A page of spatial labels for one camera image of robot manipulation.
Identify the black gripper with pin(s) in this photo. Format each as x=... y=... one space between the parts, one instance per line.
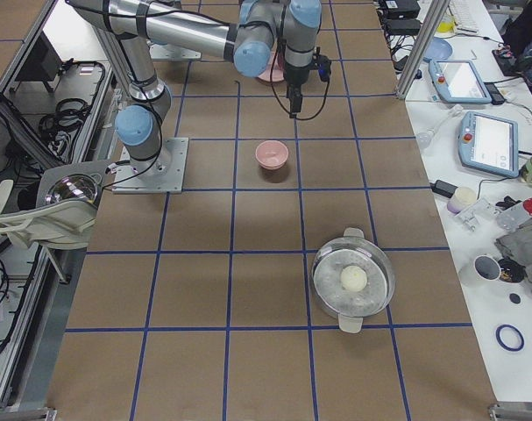
x=295 y=76

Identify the aluminium frame post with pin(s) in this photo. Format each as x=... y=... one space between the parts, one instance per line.
x=432 y=19

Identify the pink plate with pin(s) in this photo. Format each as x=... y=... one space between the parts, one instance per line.
x=273 y=72

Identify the pink bowl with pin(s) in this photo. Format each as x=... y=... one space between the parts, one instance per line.
x=271 y=154

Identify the light blue plate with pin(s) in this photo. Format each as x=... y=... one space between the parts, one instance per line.
x=439 y=49

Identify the steel pot with bun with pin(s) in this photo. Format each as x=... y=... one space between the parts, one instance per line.
x=351 y=308

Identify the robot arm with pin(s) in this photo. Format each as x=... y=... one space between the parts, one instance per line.
x=287 y=28

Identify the light bulb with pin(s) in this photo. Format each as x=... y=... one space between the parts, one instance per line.
x=425 y=138

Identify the blue teach pendant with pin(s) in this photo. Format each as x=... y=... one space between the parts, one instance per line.
x=489 y=144
x=458 y=82

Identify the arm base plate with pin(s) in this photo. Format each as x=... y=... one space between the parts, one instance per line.
x=168 y=52
x=166 y=175

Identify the black power adapter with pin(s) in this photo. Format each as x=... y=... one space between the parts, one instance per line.
x=443 y=188

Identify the white bun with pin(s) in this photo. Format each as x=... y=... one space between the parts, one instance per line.
x=353 y=278

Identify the grey chair with bowl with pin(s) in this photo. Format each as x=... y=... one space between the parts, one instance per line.
x=64 y=214

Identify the white mug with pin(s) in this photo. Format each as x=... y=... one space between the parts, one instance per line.
x=480 y=270

